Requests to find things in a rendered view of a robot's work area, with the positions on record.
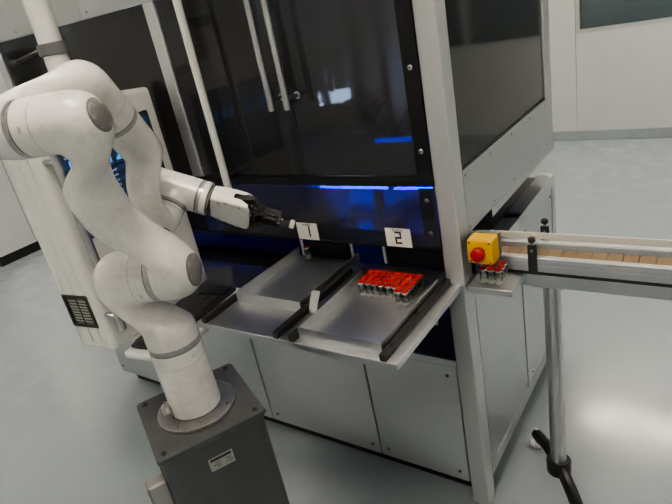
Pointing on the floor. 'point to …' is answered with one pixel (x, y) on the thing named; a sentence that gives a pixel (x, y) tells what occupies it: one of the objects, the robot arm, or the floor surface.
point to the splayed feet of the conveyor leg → (557, 466)
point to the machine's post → (454, 233)
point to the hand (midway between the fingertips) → (272, 217)
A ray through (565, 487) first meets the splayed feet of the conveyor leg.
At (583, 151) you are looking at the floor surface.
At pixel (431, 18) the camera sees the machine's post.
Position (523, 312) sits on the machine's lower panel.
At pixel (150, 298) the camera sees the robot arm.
